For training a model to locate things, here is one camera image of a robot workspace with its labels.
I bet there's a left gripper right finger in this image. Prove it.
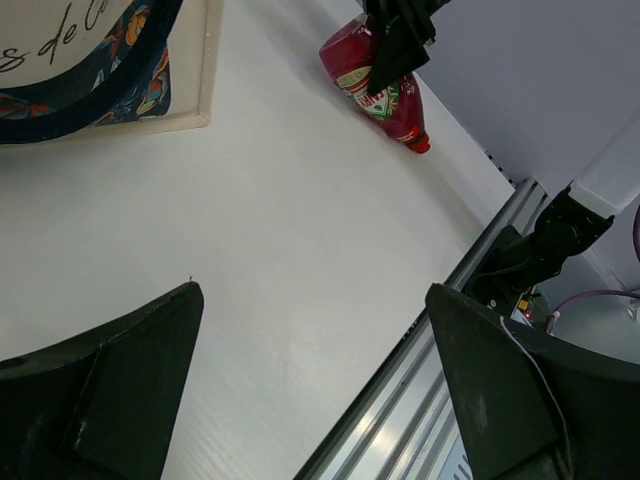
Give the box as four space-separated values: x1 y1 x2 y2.
426 284 639 479

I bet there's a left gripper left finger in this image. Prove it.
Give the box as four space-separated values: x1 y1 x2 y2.
1 281 203 479

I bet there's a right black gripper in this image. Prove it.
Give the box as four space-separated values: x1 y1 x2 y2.
363 0 450 93

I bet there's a red soap bottle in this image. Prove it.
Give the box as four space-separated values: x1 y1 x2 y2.
319 13 431 154

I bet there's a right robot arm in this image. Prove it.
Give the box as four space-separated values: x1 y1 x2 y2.
363 1 639 303

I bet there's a beige canvas tote bag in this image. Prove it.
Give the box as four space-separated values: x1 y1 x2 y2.
1 1 224 148

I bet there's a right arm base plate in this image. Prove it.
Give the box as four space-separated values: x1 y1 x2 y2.
462 225 545 327

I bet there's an aluminium mounting rail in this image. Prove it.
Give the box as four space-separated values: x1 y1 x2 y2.
294 177 551 480

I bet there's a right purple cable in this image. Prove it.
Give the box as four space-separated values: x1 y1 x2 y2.
544 202 640 336

